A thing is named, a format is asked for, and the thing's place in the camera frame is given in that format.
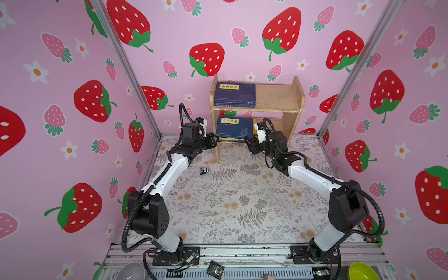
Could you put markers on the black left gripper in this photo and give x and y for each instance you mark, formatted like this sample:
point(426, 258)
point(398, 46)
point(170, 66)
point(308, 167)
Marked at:
point(210, 144)

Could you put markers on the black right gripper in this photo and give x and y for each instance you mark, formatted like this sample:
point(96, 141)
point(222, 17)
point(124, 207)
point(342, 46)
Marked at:
point(254, 143)

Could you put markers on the navy book yellow label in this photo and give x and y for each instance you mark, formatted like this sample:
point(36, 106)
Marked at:
point(235, 104)

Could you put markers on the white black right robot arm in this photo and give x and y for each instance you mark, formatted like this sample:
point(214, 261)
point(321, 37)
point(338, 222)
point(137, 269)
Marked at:
point(347, 206)

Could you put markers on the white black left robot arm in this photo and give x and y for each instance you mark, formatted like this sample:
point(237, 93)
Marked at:
point(148, 218)

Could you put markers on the Kuromi toy figurine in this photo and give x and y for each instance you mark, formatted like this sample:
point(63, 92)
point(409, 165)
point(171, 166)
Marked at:
point(204, 171)

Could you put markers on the wooden two-tier shelf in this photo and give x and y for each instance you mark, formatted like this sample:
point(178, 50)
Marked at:
point(286, 99)

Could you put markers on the small black electronic module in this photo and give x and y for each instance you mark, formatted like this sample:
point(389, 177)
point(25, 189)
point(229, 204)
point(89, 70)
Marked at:
point(215, 270)

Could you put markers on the grey bowl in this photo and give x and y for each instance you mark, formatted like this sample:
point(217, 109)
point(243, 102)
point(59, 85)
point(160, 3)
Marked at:
point(132, 271)

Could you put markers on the lime green bowl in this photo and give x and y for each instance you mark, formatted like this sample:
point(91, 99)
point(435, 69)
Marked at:
point(361, 271)

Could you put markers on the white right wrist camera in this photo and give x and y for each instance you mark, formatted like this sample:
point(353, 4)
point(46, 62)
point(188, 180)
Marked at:
point(261, 130)

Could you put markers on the left aluminium corner post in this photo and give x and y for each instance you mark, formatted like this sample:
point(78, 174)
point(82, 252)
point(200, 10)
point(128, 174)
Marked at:
point(125, 25)

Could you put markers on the aluminium corner post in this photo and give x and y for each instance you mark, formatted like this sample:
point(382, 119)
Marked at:
point(125, 25)
point(378, 31)

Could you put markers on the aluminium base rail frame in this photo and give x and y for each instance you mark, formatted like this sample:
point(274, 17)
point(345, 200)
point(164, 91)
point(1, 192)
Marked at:
point(253, 262)

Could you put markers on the right aluminium corner post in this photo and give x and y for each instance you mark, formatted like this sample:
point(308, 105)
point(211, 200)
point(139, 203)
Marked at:
point(378, 31)

